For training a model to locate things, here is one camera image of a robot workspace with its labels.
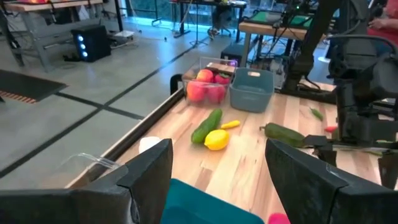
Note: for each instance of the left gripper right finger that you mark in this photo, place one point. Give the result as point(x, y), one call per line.
point(317, 199)

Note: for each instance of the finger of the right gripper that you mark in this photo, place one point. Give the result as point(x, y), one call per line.
point(390, 169)
point(326, 155)

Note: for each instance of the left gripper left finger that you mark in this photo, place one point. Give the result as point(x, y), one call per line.
point(109, 205)

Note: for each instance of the yellow lemon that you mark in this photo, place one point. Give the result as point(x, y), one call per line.
point(216, 140)

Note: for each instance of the light green cucumber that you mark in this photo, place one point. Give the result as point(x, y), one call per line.
point(206, 126)

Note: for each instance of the red-orange apple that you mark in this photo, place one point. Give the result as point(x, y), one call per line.
point(204, 75)
point(196, 92)

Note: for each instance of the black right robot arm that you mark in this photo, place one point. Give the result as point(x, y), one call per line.
point(314, 31)

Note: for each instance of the red chili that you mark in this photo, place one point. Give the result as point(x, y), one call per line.
point(330, 128)

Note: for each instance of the green chili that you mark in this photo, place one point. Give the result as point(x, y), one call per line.
point(317, 114)

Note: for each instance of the pink-red plastic bin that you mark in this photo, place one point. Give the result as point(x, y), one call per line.
point(278, 219)

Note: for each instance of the clear plastic bin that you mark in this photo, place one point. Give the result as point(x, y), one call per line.
point(99, 161)
point(185, 77)

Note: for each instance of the dark green stemmed cucumber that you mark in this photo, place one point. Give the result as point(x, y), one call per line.
point(284, 134)

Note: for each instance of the teal blue plastic bin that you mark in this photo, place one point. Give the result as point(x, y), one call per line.
point(199, 205)

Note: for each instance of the grey-blue plastic bin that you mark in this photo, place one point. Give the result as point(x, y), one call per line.
point(252, 99)

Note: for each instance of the small yellow chili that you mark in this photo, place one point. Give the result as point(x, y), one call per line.
point(230, 124)

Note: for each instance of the person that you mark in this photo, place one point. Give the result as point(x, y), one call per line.
point(388, 18)

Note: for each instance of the red tomato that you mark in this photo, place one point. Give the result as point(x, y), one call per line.
point(216, 94)

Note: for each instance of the black table edge clamp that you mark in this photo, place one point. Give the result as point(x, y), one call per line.
point(174, 84)

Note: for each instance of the wooden table green mat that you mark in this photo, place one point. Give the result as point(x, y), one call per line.
point(267, 29)

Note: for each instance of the black box purple light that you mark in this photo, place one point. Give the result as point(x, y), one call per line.
point(231, 51)

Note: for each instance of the black hazard-striped floor mat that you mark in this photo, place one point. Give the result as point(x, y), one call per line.
point(28, 85)

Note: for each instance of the black computer tower blue lights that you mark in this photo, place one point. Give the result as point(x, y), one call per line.
point(96, 43)

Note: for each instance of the white flat floor platform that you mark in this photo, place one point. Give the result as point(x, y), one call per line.
point(124, 33)

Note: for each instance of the black office chair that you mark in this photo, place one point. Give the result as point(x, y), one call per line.
point(220, 18)

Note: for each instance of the black desk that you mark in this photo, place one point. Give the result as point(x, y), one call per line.
point(205, 2)

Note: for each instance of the wooden desk grey legs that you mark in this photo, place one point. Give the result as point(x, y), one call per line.
point(46, 5)

